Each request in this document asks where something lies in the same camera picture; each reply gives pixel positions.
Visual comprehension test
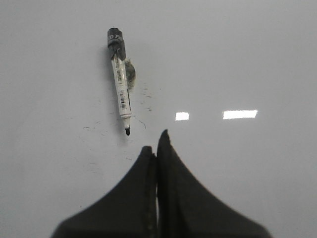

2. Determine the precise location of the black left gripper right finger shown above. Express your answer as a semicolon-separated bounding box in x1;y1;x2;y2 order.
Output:
157;130;271;238

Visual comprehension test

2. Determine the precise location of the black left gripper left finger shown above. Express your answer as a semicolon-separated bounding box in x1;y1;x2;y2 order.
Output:
52;146;157;238

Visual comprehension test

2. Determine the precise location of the white black whiteboard marker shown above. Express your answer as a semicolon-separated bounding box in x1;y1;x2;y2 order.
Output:
107;28;132;136

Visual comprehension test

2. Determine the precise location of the white whiteboard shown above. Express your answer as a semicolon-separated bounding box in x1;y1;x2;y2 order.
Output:
0;0;317;238

